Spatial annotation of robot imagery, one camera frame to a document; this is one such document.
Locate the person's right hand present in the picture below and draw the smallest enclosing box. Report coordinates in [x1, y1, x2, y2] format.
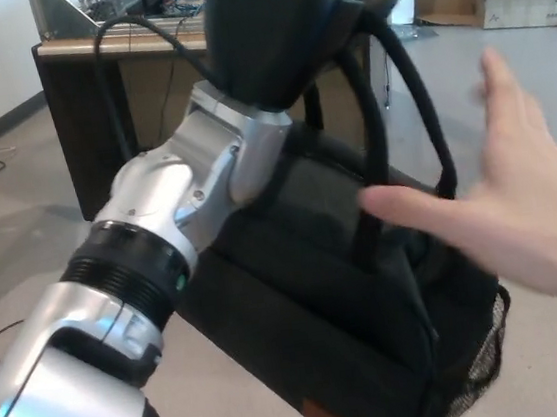
[345, 39, 557, 334]

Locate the black lunchbag with straps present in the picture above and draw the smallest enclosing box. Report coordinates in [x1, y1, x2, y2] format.
[144, 0, 526, 417]

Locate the clear plastic wrap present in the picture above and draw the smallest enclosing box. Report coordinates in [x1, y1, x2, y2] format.
[390, 19, 437, 43]

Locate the flattened brown cardboard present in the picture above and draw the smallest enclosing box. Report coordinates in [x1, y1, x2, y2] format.
[415, 0, 490, 35]

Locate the dark wooden desk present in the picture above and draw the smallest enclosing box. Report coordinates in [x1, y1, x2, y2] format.
[30, 2, 404, 226]

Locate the black cable with plug end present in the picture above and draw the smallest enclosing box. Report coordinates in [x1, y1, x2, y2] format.
[373, 39, 397, 110]

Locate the thin black power cable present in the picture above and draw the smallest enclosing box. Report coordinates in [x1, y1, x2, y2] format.
[144, 20, 202, 149]

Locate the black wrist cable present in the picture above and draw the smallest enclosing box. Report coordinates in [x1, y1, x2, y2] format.
[89, 5, 225, 164]

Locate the aluminium profile frame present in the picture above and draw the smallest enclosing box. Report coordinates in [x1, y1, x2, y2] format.
[30, 0, 213, 54]

